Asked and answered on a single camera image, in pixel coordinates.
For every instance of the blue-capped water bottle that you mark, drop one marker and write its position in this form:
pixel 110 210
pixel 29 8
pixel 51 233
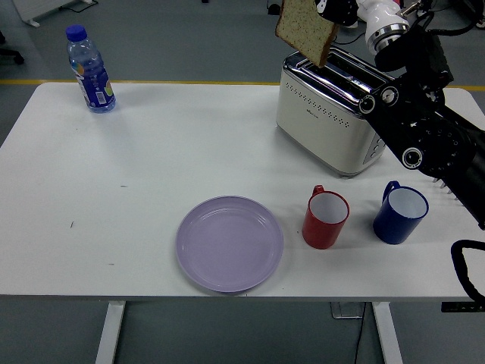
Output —
pixel 92 83

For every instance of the clear bracket under table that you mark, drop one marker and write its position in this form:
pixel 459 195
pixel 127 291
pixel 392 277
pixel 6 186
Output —
pixel 341 311

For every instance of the black floor power box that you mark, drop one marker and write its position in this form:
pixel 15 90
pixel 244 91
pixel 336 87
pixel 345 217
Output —
pixel 273 8

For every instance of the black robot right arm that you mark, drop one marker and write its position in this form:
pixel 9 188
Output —
pixel 424 125

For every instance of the silver metal toast rack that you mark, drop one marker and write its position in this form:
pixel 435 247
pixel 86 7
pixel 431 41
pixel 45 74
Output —
pixel 443 185

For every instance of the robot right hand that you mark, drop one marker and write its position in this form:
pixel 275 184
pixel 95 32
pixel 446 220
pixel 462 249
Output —
pixel 379 13

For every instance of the black table control panel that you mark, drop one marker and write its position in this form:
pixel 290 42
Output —
pixel 462 307

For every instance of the purple round plate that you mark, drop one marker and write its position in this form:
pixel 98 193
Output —
pixel 229 244

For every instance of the brown-crusted bread slice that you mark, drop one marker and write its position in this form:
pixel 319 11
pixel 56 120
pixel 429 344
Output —
pixel 305 28

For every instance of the black office chair base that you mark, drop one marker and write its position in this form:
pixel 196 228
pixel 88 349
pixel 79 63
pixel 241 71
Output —
pixel 11 51

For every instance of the cream and chrome toaster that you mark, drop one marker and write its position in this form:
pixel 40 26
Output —
pixel 326 129

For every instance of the white furniture base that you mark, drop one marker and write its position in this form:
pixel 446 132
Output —
pixel 41 9

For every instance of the red enamel mug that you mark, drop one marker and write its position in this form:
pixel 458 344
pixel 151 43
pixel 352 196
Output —
pixel 322 233

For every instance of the white table leg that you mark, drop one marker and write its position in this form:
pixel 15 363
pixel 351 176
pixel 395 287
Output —
pixel 388 333
pixel 110 333

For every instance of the blue enamel mug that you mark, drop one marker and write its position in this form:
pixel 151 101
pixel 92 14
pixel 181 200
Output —
pixel 392 229

